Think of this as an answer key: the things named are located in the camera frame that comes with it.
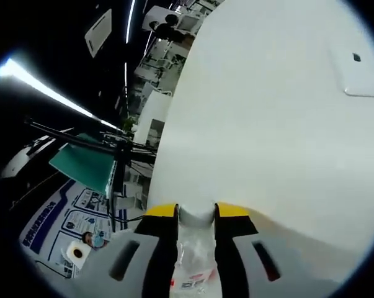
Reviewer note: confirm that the white table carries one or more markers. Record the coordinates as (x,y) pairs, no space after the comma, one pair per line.
(267,124)

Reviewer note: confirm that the white inset socket panel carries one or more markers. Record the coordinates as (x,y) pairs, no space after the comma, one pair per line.
(366,80)

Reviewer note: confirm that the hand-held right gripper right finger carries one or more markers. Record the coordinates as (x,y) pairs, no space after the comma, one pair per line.
(227,236)

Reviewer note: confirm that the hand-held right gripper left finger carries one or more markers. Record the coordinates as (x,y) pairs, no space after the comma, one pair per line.
(162,236)

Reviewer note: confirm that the clear plastic water bottle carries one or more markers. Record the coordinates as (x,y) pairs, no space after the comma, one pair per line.
(194,248)

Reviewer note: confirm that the black tripod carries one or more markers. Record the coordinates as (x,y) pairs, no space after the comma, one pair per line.
(120,161)

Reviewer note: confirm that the green potted plant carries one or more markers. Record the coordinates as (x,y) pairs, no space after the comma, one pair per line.
(130,124)

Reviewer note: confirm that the blue white printed poster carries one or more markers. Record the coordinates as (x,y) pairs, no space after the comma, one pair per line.
(59,217)

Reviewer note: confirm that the green board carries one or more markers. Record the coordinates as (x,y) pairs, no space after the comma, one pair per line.
(84,167)

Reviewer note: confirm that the white paper roll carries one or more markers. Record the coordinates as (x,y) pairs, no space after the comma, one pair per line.
(76,253)

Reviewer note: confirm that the long ceiling light strip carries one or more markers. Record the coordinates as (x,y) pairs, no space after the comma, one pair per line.
(50,90)

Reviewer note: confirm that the ceiling air conditioner panel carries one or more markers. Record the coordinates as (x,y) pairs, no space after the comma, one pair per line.
(98,31)

